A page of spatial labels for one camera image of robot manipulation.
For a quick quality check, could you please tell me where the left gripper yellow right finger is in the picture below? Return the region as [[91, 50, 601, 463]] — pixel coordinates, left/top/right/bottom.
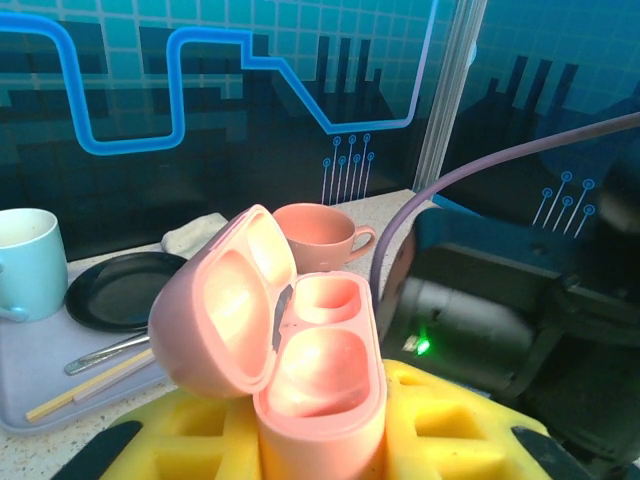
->
[[382, 359, 594, 480]]

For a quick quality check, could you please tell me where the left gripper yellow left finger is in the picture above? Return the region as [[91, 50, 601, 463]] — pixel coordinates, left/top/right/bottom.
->
[[59, 389, 265, 480]]

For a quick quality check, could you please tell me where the pink earbud charging case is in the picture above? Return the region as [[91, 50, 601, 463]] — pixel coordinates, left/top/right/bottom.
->
[[148, 203, 389, 480]]

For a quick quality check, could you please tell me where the metal knife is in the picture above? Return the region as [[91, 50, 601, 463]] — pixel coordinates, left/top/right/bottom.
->
[[63, 333, 151, 376]]

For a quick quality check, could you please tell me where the light wooden chopstick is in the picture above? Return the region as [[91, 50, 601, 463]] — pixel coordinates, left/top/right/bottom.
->
[[25, 348, 155, 424]]

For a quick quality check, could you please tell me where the black plate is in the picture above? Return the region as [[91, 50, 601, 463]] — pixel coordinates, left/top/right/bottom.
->
[[64, 251, 189, 334]]

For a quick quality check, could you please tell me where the salmon ceramic cup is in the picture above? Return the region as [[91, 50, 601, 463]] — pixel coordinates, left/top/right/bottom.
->
[[272, 202, 377, 274]]

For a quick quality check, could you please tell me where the lavender tray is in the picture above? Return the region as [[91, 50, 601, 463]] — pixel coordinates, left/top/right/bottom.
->
[[0, 257, 176, 436]]

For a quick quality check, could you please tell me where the beige folded cloth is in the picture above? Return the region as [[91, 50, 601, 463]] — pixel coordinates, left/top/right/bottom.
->
[[160, 212, 229, 261]]

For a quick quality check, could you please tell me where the light blue mug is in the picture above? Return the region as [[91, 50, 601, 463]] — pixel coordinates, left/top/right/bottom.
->
[[0, 208, 69, 324]]

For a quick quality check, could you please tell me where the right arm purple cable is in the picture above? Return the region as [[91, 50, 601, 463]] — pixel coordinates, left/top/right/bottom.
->
[[368, 110, 640, 306]]

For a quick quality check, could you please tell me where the aluminium frame post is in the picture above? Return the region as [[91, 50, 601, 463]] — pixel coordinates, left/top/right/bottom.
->
[[413, 0, 490, 196]]

